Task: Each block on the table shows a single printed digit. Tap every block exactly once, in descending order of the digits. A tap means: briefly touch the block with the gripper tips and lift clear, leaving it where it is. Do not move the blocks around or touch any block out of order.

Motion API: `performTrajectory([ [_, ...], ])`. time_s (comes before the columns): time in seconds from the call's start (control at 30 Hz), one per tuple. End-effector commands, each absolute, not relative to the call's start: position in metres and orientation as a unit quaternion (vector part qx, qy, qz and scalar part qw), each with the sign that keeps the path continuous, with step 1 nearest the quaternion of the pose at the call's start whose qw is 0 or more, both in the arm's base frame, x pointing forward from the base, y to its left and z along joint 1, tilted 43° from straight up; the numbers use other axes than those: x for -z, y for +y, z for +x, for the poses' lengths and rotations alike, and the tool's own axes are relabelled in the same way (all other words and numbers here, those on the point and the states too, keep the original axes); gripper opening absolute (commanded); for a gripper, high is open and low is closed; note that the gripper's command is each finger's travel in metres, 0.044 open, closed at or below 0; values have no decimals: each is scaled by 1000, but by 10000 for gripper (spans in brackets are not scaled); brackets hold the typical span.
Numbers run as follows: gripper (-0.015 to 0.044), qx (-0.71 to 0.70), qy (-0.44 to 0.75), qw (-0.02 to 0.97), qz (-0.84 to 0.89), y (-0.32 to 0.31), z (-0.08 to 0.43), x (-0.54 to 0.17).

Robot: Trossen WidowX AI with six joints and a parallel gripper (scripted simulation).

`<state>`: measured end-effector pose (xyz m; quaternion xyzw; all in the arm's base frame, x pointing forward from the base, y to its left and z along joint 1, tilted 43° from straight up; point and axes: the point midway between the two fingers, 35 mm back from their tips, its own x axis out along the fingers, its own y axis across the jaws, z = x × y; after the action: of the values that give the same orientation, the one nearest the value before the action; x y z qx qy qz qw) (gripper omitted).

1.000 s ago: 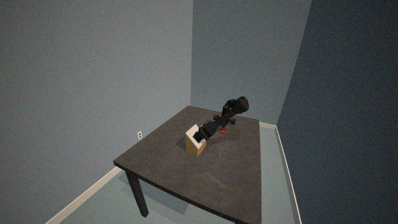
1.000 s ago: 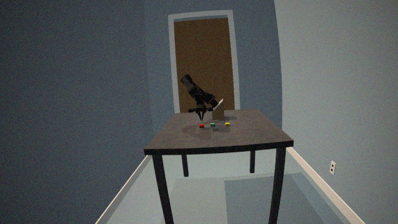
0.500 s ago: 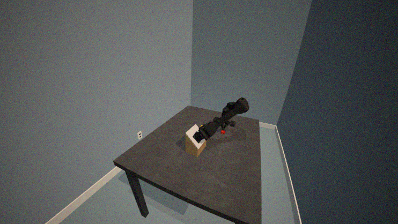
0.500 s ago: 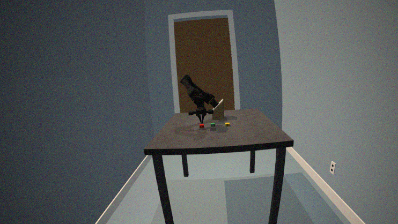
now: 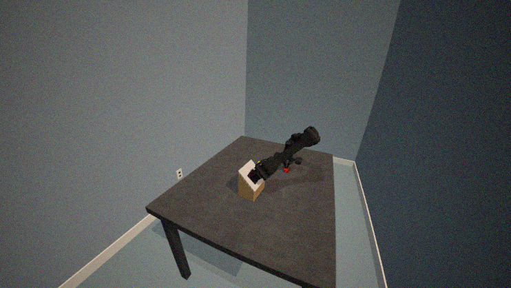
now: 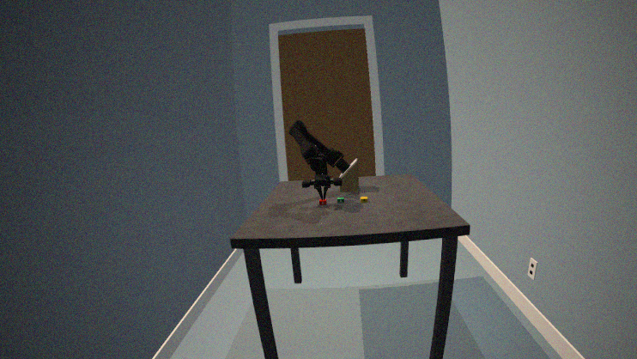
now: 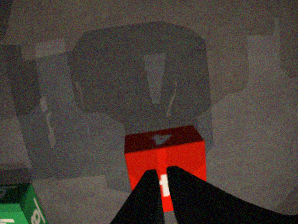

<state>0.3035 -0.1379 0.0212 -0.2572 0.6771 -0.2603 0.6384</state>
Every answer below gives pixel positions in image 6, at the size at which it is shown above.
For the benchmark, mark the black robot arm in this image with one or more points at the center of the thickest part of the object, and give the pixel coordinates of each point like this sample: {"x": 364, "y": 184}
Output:
{"x": 310, "y": 147}

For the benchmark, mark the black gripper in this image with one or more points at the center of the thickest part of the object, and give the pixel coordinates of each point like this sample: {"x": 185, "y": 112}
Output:
{"x": 335, "y": 182}

